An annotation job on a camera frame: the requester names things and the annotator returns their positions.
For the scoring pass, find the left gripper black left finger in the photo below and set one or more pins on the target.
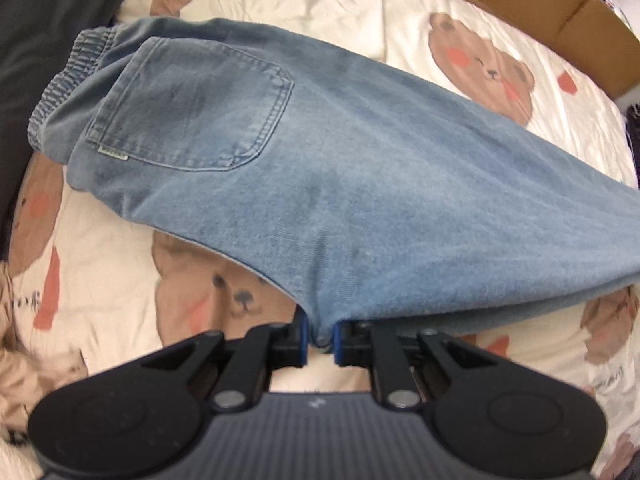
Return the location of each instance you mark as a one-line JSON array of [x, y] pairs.
[[141, 416]]

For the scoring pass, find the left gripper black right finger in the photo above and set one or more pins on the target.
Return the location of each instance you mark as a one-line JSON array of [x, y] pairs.
[[487, 411]]

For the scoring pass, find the light blue denim jeans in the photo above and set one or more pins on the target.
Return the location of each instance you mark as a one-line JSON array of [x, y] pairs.
[[361, 191]]

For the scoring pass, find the cream bear print bedsheet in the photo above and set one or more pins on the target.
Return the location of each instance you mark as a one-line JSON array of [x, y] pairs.
[[83, 291]]

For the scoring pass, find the dark patterned folded garment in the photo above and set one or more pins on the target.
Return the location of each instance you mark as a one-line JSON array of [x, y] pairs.
[[633, 135]]

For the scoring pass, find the dark grey blanket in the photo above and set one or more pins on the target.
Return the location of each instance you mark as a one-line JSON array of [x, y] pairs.
[[36, 39]]

